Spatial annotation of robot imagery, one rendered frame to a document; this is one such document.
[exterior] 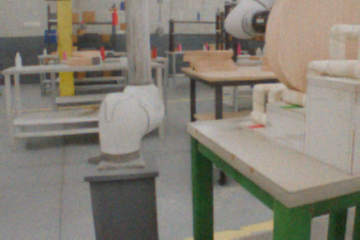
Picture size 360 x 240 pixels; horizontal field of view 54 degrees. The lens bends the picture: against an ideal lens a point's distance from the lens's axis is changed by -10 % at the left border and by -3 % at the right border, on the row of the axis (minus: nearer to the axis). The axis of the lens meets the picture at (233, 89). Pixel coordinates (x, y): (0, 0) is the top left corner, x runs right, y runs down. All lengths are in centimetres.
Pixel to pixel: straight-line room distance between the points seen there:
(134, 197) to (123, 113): 32
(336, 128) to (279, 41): 23
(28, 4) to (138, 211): 1065
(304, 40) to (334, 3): 13
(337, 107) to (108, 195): 97
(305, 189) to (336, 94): 19
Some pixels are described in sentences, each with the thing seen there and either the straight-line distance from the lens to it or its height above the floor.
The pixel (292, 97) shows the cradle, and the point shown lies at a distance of 87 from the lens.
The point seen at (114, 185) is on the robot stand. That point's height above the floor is 66.
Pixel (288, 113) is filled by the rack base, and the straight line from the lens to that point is 85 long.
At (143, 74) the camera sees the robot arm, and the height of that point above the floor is 104.
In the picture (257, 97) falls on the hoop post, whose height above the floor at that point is 102.
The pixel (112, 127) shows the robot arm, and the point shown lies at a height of 86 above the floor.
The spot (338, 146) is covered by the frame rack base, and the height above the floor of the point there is 98.
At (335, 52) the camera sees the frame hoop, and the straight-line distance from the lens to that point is 77.
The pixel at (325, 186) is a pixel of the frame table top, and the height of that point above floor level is 93.
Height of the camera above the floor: 118
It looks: 8 degrees down
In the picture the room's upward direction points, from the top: straight up
